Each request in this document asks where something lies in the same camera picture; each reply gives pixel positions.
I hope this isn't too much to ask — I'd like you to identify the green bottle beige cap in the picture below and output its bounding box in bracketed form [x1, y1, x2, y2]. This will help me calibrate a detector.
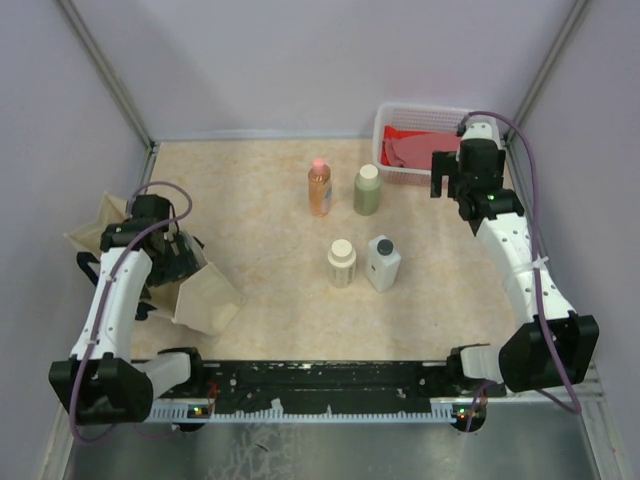
[353, 164, 382, 216]

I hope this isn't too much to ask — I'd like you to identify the orange lotion bottle pink cap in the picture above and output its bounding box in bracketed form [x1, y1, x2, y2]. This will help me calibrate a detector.
[308, 158, 332, 217]

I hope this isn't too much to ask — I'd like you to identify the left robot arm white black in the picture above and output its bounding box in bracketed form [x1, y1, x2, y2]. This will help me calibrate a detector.
[48, 194, 208, 425]

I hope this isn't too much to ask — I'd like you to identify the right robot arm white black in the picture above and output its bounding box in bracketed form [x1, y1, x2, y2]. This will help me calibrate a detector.
[430, 139, 599, 396]

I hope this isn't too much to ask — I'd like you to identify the pink cloth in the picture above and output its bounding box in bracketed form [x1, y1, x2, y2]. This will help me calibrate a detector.
[382, 131, 464, 169]

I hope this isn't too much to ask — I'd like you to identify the white plastic basket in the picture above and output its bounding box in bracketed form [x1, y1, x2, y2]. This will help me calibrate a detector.
[371, 102, 490, 186]

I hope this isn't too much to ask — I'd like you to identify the red cloth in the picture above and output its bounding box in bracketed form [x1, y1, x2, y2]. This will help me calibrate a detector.
[380, 125, 461, 169]

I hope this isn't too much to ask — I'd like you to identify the white bottle grey cap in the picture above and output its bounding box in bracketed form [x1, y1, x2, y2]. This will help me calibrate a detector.
[365, 235, 401, 293]

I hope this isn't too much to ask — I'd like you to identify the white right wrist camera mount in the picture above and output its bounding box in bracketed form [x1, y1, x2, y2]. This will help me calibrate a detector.
[461, 116, 502, 148]

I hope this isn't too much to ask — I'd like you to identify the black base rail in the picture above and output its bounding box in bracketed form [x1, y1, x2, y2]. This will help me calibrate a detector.
[161, 360, 482, 414]

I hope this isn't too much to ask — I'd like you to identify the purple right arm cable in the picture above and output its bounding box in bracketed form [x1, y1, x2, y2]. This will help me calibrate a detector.
[457, 110, 584, 415]

